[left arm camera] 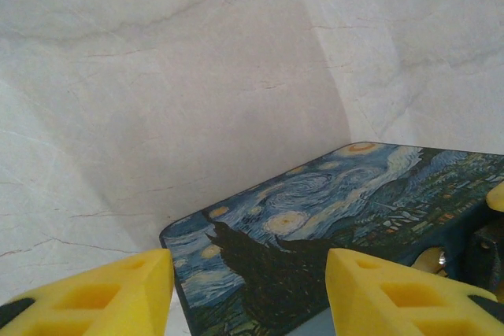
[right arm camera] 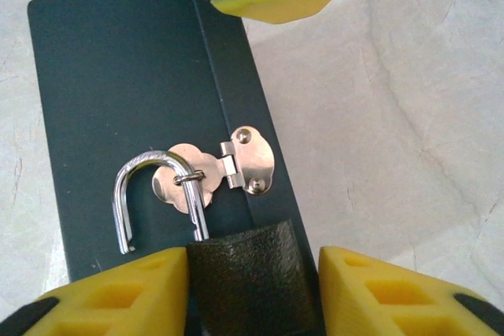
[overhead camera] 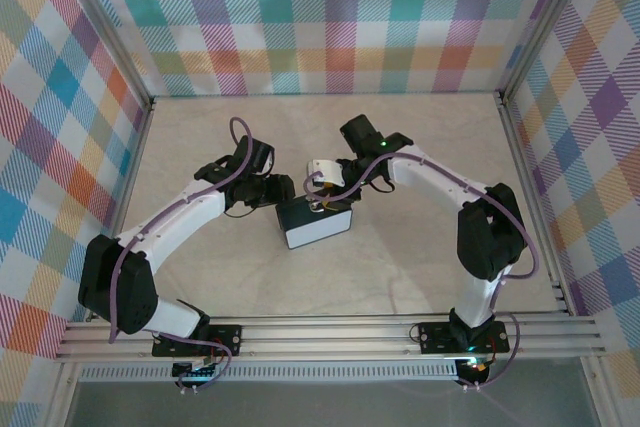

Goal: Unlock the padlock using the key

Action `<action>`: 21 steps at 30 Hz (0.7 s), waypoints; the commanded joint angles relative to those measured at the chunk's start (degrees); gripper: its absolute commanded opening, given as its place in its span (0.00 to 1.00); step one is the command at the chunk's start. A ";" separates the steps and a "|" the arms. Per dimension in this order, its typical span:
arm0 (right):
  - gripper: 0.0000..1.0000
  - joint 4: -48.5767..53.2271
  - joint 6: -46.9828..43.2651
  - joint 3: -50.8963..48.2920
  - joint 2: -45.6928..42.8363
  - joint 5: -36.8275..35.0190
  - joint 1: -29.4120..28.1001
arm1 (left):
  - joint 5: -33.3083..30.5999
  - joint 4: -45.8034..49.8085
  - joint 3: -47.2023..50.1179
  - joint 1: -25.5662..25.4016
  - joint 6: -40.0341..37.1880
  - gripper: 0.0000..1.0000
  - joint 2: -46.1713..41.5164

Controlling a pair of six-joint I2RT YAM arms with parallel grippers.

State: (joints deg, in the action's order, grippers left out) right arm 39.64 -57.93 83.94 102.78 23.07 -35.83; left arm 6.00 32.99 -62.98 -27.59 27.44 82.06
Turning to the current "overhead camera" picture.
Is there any aluminium frame post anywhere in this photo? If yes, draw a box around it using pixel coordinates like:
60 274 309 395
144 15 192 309
497 0 599 106
52 0 156 111

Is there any dark teal box white face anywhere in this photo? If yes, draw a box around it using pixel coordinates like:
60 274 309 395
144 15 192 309
275 195 355 250

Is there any small controller circuit board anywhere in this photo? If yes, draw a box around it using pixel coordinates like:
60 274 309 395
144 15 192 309
171 357 224 382
457 356 490 376

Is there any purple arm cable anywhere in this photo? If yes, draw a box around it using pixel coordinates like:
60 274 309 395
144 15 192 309
304 152 541 393
108 117 254 393

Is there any aluminium side rail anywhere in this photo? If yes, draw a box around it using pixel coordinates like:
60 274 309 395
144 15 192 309
87 96 157 323
497 94 579 318

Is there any slotted grey cable duct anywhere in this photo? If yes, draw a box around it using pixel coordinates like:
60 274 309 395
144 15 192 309
78 364 462 384

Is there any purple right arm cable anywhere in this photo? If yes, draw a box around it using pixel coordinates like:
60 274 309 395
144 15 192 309
304 152 541 393

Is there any aluminium mounting rail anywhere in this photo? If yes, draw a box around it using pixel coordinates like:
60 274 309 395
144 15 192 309
53 315 604 362

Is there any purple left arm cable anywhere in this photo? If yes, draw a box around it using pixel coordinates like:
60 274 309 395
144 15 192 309
108 117 254 393

